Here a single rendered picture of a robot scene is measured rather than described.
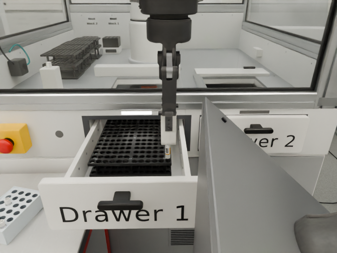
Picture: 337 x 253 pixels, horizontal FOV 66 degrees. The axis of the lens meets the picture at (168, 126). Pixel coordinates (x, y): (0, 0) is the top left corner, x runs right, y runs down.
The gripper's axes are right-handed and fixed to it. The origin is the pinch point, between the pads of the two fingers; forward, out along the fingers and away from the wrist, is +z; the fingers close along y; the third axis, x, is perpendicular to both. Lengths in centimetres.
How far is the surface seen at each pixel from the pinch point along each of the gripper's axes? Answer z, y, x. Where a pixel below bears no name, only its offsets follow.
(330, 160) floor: 100, -130, 136
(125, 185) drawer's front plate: 5.8, 10.8, -7.6
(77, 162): 9.0, -0.7, -19.5
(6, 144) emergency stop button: 10.0, -9.8, -40.0
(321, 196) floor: 99, -88, 106
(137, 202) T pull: 6.7, 14.0, -5.3
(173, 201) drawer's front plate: 9.4, 10.9, 0.7
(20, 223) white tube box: 20.4, 5.4, -31.7
